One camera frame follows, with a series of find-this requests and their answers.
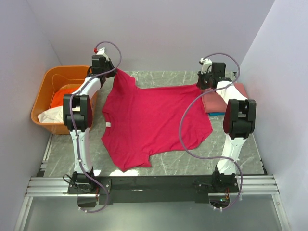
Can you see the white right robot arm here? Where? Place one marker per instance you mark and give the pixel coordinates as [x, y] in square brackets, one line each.
[238, 123]

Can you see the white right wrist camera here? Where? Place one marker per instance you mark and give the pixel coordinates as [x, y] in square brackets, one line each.
[206, 64]

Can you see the aluminium frame rail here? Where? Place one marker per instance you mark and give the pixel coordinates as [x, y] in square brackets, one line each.
[48, 182]

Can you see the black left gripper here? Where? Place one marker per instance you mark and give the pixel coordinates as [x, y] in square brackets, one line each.
[109, 70]

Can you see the folded salmon pink t shirt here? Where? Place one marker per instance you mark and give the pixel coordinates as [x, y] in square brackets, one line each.
[213, 103]

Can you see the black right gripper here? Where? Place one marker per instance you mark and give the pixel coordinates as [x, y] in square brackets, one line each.
[202, 81]

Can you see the orange t shirt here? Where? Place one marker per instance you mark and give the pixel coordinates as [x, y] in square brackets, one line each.
[57, 99]

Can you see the folded blue t shirt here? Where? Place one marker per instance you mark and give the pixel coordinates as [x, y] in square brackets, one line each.
[216, 113]

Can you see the orange plastic laundry basket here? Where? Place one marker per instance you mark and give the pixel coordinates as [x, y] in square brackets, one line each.
[57, 78]

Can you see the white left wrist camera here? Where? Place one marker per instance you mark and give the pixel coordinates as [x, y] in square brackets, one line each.
[102, 51]

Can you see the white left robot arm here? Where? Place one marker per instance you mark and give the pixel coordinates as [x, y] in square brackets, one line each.
[78, 118]

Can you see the magenta t shirt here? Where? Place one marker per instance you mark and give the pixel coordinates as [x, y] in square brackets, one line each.
[143, 122]

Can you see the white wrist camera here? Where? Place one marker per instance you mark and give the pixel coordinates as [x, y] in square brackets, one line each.
[102, 51]
[206, 64]

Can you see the white t shirt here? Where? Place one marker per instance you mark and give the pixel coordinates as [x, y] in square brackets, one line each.
[52, 115]

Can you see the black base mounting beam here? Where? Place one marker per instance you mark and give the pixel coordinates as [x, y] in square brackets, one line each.
[145, 189]

